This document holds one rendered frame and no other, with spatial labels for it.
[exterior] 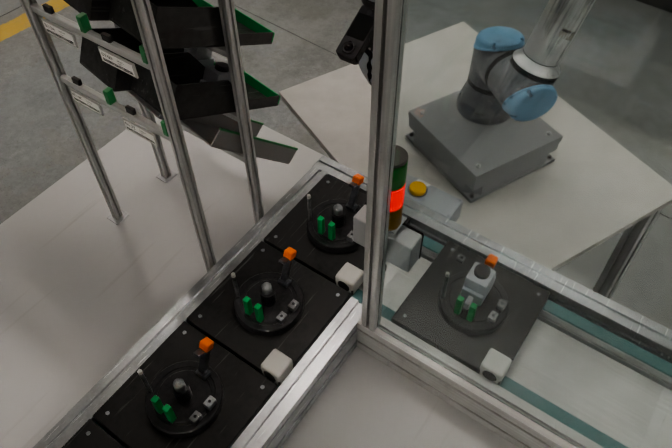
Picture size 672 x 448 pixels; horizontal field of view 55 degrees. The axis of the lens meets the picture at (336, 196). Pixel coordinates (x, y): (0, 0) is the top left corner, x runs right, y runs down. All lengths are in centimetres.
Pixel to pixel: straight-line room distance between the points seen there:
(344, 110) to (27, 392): 108
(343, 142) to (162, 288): 63
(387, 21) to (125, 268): 102
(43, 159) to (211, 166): 159
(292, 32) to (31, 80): 139
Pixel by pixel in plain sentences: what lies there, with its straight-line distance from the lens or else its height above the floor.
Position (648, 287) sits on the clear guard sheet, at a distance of 89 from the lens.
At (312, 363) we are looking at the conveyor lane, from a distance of 130.
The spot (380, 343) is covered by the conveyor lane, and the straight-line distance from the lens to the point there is 134.
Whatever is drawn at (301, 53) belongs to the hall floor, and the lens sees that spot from 356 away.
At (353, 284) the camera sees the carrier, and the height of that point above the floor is 99.
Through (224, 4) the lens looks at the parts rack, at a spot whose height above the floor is 150.
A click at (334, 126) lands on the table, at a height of 86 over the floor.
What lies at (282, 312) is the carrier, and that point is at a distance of 129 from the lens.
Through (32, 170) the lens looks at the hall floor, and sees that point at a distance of 322.
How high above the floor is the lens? 211
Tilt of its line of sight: 49 degrees down
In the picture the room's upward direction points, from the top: 1 degrees counter-clockwise
